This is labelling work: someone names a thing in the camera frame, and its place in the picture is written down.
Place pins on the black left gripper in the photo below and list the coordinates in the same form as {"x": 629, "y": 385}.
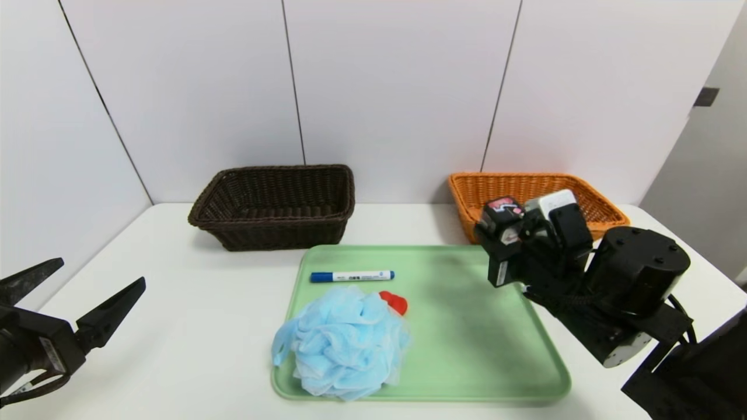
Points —
{"x": 51, "y": 347}

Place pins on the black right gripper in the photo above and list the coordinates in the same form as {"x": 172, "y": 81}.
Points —
{"x": 503, "y": 265}

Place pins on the red rubber duck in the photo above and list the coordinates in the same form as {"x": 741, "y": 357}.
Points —
{"x": 397, "y": 302}

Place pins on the orange wicker basket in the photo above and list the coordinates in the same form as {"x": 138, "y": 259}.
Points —
{"x": 473, "y": 198}

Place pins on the dark brown wicker basket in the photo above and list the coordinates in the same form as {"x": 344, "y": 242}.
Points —
{"x": 274, "y": 233}

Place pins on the green plastic tray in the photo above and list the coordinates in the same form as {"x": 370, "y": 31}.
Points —
{"x": 455, "y": 350}

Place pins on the blue whiteboard marker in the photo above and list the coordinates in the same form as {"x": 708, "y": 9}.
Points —
{"x": 350, "y": 276}

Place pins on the blue mesh bath loofah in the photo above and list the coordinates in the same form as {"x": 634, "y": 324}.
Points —
{"x": 344, "y": 344}

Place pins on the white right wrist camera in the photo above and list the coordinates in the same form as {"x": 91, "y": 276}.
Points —
{"x": 569, "y": 224}

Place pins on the black wall fixture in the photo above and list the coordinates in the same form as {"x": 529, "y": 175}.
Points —
{"x": 706, "y": 97}

